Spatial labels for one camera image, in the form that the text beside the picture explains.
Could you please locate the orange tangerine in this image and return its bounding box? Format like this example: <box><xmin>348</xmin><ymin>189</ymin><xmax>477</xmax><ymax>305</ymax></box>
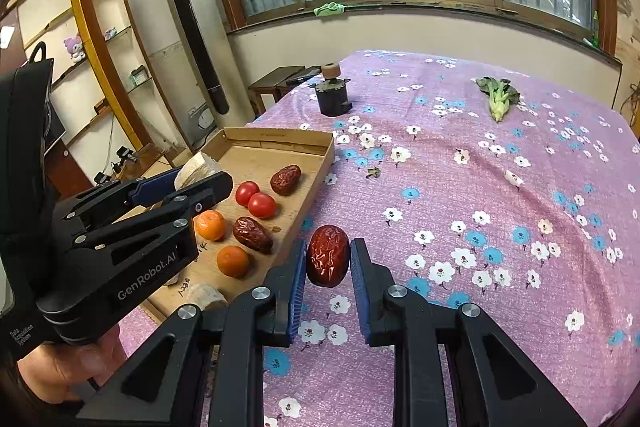
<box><xmin>216</xmin><ymin>245</ymin><xmax>252</xmax><ymax>279</ymax></box>
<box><xmin>193</xmin><ymin>210</ymin><xmax>227</xmax><ymax>242</ymax></box>

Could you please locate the beige cork piece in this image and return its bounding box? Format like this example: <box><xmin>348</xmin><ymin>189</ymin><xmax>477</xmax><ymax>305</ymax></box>
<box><xmin>174</xmin><ymin>152</ymin><xmax>222</xmax><ymax>191</ymax></box>

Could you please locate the red cherry tomato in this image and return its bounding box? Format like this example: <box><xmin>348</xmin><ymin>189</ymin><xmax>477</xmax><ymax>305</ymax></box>
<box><xmin>234</xmin><ymin>181</ymin><xmax>260</xmax><ymax>207</ymax></box>
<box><xmin>246</xmin><ymin>192</ymin><xmax>278</xmax><ymax>220</ymax></box>

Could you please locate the dried red jujube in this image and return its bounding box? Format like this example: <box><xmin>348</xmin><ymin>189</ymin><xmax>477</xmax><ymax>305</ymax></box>
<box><xmin>306</xmin><ymin>225</ymin><xmax>350</xmax><ymax>287</ymax></box>
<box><xmin>232</xmin><ymin>217</ymin><xmax>273</xmax><ymax>255</ymax></box>
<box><xmin>270</xmin><ymin>165</ymin><xmax>302</xmax><ymax>196</ymax></box>

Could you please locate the person's left hand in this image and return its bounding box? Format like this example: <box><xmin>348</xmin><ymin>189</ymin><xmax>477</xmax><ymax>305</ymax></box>
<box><xmin>17</xmin><ymin>324</ymin><xmax>127</xmax><ymax>404</ymax></box>

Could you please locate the wooden tv cabinet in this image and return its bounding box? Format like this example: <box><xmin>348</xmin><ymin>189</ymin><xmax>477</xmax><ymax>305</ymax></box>
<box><xmin>44</xmin><ymin>141</ymin><xmax>174</xmax><ymax>200</ymax></box>

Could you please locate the shallow cardboard box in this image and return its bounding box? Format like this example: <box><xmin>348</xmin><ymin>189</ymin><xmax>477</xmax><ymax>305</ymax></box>
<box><xmin>140</xmin><ymin>127</ymin><xmax>334</xmax><ymax>324</ymax></box>

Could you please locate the white standing air conditioner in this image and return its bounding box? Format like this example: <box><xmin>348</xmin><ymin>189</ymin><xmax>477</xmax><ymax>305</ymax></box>
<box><xmin>167</xmin><ymin>0</ymin><xmax>254</xmax><ymax>150</ymax></box>

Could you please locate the dark wooden side table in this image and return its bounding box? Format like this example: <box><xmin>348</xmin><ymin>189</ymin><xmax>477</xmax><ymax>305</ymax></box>
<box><xmin>247</xmin><ymin>65</ymin><xmax>321</xmax><ymax>117</ymax></box>

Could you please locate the purple plush toy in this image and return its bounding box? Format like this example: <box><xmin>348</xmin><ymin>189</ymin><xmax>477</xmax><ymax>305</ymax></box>
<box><xmin>63</xmin><ymin>35</ymin><xmax>86</xmax><ymax>64</ymax></box>

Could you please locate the purple floral tablecloth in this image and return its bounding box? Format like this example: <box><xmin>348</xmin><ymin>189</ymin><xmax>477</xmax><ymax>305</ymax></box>
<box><xmin>257</xmin><ymin>50</ymin><xmax>639</xmax><ymax>426</ymax></box>

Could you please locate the black cylindrical holder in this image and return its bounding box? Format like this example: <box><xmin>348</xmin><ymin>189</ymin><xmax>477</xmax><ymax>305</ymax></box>
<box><xmin>312</xmin><ymin>78</ymin><xmax>352</xmax><ymax>117</ymax></box>

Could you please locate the brown tape roll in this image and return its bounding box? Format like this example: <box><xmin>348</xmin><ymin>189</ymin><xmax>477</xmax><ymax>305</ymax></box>
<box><xmin>321</xmin><ymin>63</ymin><xmax>341</xmax><ymax>80</ymax></box>

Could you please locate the green cloth on windowsill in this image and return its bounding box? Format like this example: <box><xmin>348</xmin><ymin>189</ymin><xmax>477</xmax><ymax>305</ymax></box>
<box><xmin>314</xmin><ymin>2</ymin><xmax>345</xmax><ymax>17</ymax></box>

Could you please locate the green leafy vegetable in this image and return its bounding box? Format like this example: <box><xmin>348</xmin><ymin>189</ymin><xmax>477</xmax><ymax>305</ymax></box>
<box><xmin>475</xmin><ymin>76</ymin><xmax>521</xmax><ymax>124</ymax></box>

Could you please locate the white wall shelf unit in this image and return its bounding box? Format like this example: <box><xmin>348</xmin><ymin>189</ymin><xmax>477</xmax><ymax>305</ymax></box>
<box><xmin>9</xmin><ymin>0</ymin><xmax>186</xmax><ymax>193</ymax></box>

